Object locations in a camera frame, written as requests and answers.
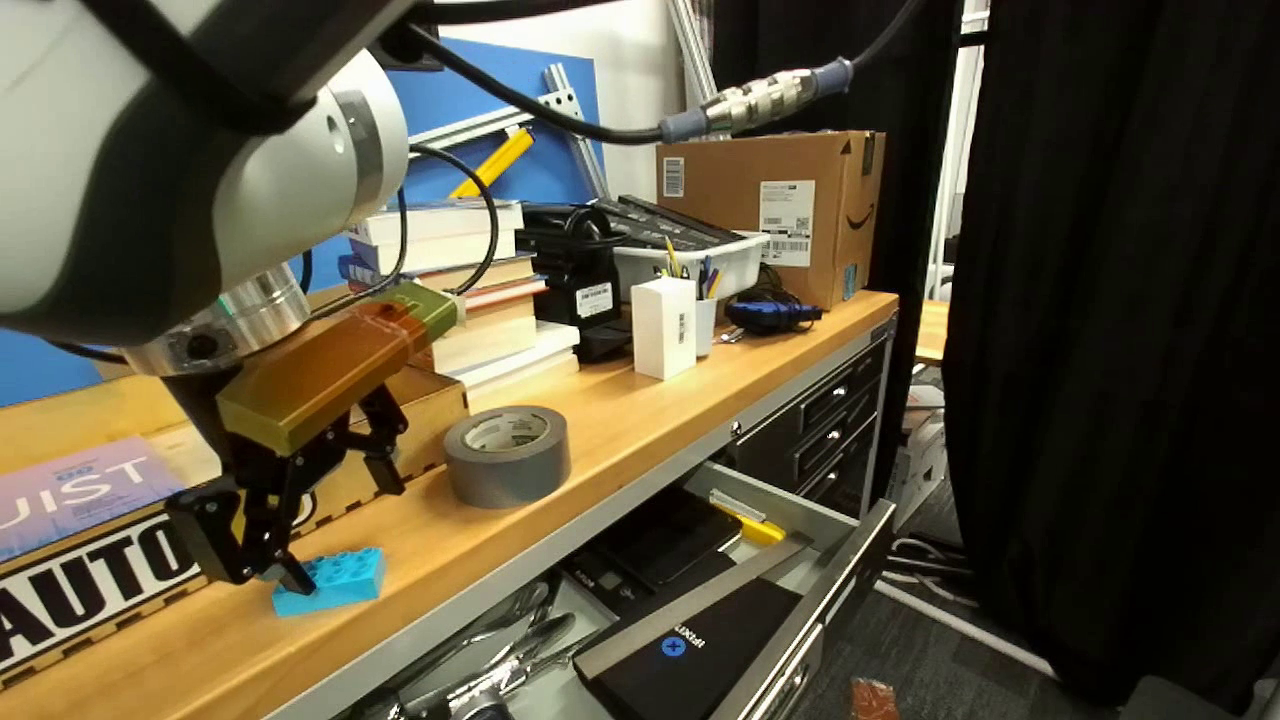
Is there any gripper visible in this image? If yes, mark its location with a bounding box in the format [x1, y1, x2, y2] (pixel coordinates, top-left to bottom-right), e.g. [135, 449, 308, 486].
[163, 368, 412, 597]

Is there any open grey drawer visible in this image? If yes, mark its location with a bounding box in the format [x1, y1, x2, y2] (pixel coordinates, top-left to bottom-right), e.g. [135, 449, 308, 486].
[338, 459, 899, 720]

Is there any black drawer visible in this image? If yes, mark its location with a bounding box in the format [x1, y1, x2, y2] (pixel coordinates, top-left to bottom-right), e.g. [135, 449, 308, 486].
[790, 396, 884, 516]
[733, 338, 890, 443]

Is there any orange object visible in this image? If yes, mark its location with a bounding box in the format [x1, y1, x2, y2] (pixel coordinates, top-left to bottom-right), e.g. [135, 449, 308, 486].
[849, 677, 902, 720]

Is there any blue toy brick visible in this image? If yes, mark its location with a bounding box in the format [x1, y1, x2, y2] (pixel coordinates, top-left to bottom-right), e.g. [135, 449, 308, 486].
[271, 546, 387, 618]

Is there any purple booklet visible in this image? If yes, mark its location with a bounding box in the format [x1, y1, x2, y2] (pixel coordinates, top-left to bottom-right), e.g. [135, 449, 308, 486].
[0, 435, 188, 563]

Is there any wooden box with printed sign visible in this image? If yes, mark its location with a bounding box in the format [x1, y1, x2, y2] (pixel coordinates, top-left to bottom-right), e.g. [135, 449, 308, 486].
[0, 364, 470, 693]

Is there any stack of books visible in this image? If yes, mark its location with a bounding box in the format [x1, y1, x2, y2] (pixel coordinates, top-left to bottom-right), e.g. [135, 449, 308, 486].
[338, 197, 582, 393]

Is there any heap of metal hand tools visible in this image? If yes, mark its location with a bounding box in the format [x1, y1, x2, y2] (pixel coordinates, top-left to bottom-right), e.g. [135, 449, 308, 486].
[343, 578, 578, 720]

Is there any black device with label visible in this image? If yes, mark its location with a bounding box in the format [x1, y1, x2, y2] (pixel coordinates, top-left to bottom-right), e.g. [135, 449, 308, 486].
[514, 204, 634, 364]

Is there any black notebook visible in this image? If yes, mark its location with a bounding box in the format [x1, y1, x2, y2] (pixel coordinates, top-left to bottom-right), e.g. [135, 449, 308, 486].
[598, 486, 747, 593]

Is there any yellow tool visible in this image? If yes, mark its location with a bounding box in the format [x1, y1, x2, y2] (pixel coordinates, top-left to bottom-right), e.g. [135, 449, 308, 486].
[449, 126, 537, 200]

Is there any white carton box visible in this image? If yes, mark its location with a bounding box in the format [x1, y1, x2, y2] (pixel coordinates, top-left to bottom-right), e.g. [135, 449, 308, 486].
[630, 276, 699, 382]

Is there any blue board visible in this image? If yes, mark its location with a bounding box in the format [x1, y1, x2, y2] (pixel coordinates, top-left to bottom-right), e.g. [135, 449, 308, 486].
[0, 37, 603, 408]

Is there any black box with blue dot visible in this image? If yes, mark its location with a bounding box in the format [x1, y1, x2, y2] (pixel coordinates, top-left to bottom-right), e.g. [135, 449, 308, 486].
[573, 577, 807, 720]

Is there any white cup with pens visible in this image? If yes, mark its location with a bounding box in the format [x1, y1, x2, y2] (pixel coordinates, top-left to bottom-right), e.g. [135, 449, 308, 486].
[694, 254, 723, 359]

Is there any stack of black keyboards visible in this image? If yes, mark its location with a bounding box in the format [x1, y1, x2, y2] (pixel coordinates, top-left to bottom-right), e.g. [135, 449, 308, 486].
[588, 194, 747, 252]

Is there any white plastic bin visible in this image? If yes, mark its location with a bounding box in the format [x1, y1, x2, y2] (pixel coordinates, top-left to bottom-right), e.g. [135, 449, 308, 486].
[611, 231, 772, 302]

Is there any cardboard box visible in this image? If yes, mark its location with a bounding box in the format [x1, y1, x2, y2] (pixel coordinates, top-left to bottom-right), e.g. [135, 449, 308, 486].
[656, 130, 888, 312]

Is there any wooden table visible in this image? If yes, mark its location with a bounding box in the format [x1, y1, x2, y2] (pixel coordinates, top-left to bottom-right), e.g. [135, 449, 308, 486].
[914, 299, 951, 367]

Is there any grey duct tape roll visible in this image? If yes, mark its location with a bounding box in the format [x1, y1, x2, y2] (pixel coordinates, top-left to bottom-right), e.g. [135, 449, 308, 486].
[442, 404, 573, 510]

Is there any aluminium rail bracket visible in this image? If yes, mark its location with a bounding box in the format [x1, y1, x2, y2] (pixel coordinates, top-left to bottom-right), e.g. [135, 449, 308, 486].
[409, 62, 612, 202]

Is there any blue device with black cable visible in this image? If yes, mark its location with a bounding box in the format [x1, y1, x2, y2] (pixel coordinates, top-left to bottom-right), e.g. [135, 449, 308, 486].
[722, 264, 824, 344]

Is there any drawer handle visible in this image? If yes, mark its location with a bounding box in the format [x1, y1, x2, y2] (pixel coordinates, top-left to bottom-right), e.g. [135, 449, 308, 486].
[800, 371, 857, 407]

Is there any aluminium frame post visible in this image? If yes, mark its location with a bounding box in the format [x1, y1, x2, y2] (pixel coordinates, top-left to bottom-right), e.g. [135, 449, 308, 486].
[667, 0, 722, 113]

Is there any white cable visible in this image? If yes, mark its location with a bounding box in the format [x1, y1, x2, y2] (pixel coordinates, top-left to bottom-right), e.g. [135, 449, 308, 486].
[884, 534, 968, 593]

